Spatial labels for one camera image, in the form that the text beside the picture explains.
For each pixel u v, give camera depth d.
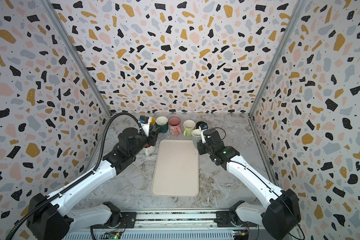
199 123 1.04
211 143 0.61
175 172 0.90
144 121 0.63
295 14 0.73
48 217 0.37
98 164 0.50
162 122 1.03
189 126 1.07
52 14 0.71
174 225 0.73
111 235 0.70
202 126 0.70
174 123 1.04
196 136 0.81
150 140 0.67
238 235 0.71
